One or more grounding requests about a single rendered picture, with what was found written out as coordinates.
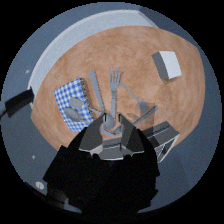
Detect blue and white checkered towel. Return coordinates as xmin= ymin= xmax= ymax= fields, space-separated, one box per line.
xmin=53 ymin=78 xmax=95 ymax=132

